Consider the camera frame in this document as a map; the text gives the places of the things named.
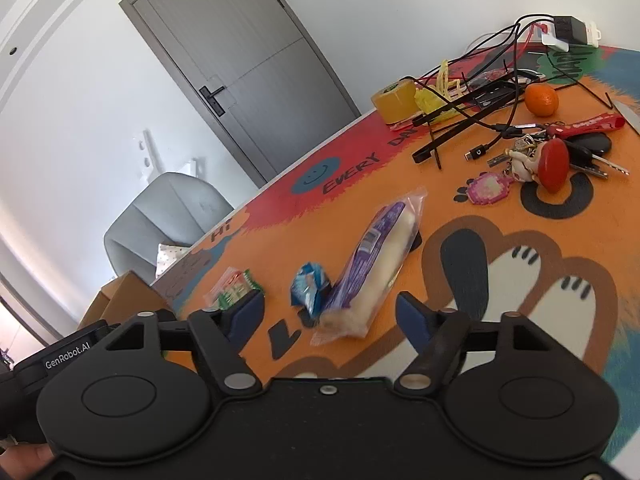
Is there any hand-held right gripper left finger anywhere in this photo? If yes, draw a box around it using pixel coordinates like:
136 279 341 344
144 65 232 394
102 289 266 397

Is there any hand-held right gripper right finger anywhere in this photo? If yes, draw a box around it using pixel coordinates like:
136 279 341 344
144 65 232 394
394 292 585 394

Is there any green snack packet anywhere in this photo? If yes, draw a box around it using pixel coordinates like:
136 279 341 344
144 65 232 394
205 268 265 311

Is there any blue snack packet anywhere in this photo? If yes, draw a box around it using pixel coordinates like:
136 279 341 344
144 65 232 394
291 262 332 322

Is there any purple bread packet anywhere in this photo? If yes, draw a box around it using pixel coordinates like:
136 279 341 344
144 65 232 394
310 187 429 347

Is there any brown cardboard box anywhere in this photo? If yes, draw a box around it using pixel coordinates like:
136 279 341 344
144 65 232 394
75 270 177 334

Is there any person's left hand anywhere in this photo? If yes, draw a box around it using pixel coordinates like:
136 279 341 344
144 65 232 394
0 442 59 480

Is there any colourful printed table mat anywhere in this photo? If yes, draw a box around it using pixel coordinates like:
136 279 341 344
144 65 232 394
150 45 640 476

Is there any grey armchair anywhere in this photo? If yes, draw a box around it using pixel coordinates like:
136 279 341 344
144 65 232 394
103 172 235 287

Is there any white board with holes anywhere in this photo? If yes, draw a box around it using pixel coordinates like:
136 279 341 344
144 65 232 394
134 130 167 187

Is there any red round charm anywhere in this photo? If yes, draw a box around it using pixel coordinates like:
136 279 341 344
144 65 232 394
537 139 571 194

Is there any yellow tape roll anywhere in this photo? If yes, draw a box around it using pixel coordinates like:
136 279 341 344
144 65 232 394
372 80 419 125

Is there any yellow plastic bag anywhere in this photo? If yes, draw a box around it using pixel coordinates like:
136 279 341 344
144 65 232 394
414 59 469 124

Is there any key bunch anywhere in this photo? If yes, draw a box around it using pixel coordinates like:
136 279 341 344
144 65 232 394
487 130 629 182

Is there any black car key fob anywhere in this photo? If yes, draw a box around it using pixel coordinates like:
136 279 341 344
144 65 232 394
570 132 612 157

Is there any orange fruit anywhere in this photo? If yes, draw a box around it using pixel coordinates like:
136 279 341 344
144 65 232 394
524 83 560 118

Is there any grey door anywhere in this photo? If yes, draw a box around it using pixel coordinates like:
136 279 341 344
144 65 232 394
119 0 362 190

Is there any black charger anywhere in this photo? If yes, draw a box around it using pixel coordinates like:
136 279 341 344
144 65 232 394
547 16 587 46

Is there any white power strip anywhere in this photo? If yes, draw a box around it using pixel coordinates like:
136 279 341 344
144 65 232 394
520 20 601 54

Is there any pink pixel keychain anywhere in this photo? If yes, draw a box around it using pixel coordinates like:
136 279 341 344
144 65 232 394
467 171 512 206

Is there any black flat strap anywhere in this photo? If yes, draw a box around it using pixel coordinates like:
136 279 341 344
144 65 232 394
411 87 524 164

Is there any black door handle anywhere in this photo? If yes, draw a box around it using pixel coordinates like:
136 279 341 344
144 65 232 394
199 85 227 117

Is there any red lanyard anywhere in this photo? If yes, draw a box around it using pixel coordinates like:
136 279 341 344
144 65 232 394
547 115 626 139

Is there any black cable bundle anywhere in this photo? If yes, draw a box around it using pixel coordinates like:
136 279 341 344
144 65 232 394
415 12 617 171

